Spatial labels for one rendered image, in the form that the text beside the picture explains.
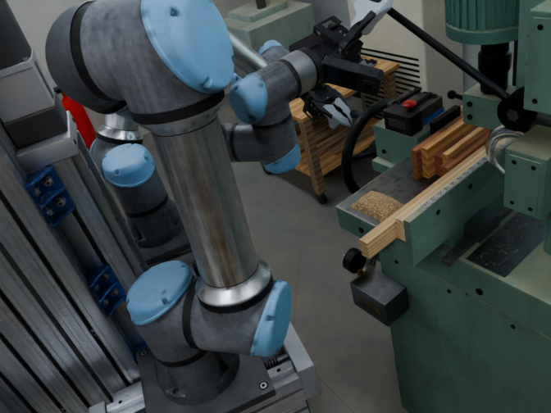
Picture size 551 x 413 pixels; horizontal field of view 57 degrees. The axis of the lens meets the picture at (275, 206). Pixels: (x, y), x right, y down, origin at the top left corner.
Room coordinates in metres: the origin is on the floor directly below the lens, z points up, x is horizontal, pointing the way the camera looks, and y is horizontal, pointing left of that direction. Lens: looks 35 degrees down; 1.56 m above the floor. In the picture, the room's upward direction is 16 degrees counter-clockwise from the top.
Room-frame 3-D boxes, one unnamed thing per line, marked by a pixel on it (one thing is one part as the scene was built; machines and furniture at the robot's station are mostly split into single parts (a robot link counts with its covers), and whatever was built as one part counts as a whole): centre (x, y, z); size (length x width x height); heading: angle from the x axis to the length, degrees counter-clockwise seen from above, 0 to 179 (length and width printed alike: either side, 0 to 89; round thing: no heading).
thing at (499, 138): (0.72, -0.44, 1.02); 0.12 x 0.03 x 0.12; 29
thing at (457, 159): (0.90, -0.45, 0.92); 0.21 x 0.02 x 0.04; 119
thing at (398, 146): (1.05, -0.37, 0.91); 0.15 x 0.14 x 0.09; 119
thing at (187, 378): (0.63, 0.22, 0.87); 0.15 x 0.15 x 0.10
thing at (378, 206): (0.84, -0.21, 0.91); 0.10 x 0.07 x 0.02; 29
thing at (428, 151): (0.94, -0.43, 0.94); 0.22 x 0.02 x 0.08; 119
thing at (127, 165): (1.12, 0.32, 0.98); 0.13 x 0.12 x 0.14; 25
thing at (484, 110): (0.88, -0.50, 1.02); 0.14 x 0.07 x 0.09; 29
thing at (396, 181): (0.98, -0.42, 0.87); 0.61 x 0.30 x 0.06; 119
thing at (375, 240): (0.84, -0.39, 0.92); 0.57 x 0.02 x 0.04; 119
